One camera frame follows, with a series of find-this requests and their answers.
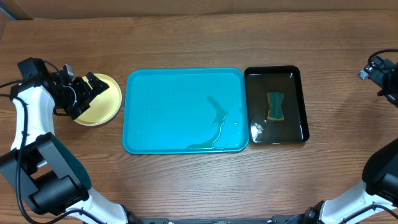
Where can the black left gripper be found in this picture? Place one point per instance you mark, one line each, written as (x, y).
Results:
(80, 83)

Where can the yellow plate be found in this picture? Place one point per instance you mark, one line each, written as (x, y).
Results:
(105, 106)

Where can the green yellow sponge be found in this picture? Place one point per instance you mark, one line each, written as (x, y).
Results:
(274, 106)

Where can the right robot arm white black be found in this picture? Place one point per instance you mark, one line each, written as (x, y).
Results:
(377, 190)

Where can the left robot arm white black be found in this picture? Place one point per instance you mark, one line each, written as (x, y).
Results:
(46, 176)

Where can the teal plastic tray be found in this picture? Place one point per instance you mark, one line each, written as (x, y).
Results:
(185, 111)

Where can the black water tray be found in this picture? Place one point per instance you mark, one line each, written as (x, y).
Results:
(259, 81)

